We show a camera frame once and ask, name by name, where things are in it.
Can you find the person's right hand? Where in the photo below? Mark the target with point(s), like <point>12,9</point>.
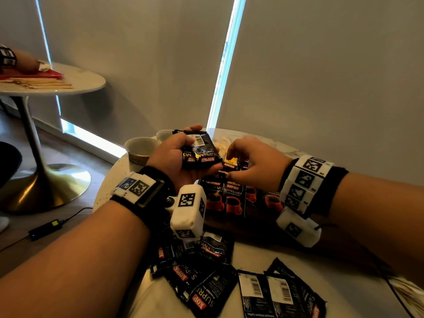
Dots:
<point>265,165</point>

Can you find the person's left hand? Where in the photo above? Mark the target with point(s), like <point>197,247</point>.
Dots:
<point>167,158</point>

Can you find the person's right thumb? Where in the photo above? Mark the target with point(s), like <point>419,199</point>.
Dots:
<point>239,177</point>

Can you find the person's left thumb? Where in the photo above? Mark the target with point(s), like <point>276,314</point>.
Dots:
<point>179,141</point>

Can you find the black instant coffee packet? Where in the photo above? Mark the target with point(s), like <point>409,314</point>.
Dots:
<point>203,152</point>

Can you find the person's right forearm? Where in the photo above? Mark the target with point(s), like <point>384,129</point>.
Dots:
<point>381,211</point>

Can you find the person's left forearm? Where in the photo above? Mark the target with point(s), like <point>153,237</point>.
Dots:
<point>76,261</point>

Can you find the another person's forearm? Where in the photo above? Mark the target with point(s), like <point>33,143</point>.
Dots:
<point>23,61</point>

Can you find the white ceramic cup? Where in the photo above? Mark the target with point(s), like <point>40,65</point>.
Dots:
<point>164,135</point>

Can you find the black coffee box, red cups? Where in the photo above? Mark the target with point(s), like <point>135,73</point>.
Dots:
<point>238,201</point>

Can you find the beige ceramic cup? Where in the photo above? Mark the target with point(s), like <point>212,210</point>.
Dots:
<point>140,150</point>

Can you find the black wristband with marker tags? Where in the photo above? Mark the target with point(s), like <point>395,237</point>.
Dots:
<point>142,192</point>
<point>308,185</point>

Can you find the grey roller blind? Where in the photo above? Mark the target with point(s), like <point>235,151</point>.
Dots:
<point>331,79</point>
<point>142,62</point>

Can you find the pile of black sachets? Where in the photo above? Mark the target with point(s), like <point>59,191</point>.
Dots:
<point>212,281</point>

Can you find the round marble side table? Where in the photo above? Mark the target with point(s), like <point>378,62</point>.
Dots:
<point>39,145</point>

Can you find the bundle of wooden sticks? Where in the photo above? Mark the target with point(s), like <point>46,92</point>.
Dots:
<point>41,83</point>

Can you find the black power adapter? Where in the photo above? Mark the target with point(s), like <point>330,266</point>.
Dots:
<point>45,229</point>

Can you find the red tray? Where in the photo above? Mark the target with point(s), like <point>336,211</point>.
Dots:
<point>29,74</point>

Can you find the black chair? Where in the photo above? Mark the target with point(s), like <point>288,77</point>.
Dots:
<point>8,163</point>

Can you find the white wrist camera block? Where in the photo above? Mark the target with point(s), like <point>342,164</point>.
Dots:
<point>297,230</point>
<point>188,210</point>

